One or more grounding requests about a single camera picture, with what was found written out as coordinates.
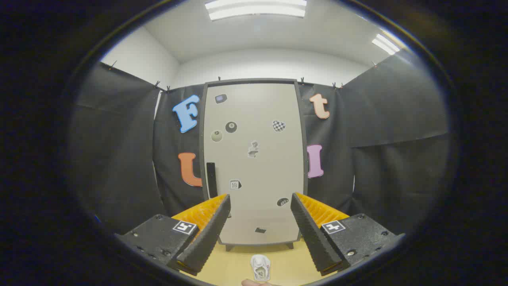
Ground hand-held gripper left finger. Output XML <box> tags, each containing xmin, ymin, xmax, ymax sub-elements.
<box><xmin>115</xmin><ymin>193</ymin><xmax>231</xmax><ymax>276</ymax></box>

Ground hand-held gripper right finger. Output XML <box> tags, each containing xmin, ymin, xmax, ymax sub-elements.
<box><xmin>291</xmin><ymin>193</ymin><xmax>406</xmax><ymax>276</ymax></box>

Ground white baby shoes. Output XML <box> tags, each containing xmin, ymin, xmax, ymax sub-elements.
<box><xmin>251</xmin><ymin>254</ymin><xmax>271</xmax><ymax>282</ymax></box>

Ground grey shoe cabinet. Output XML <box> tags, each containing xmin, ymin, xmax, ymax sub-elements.
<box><xmin>200</xmin><ymin>78</ymin><xmax>309</xmax><ymax>251</ymax></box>

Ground black backdrop cloth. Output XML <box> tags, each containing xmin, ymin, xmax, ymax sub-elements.
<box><xmin>69</xmin><ymin>50</ymin><xmax>451</xmax><ymax>239</ymax></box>

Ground small ceiling light panel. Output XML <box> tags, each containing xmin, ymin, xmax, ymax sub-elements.
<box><xmin>372</xmin><ymin>33</ymin><xmax>400</xmax><ymax>55</ymax></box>

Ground large ceiling light panel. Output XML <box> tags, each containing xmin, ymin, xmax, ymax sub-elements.
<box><xmin>204</xmin><ymin>0</ymin><xmax>307</xmax><ymax>21</ymax></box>

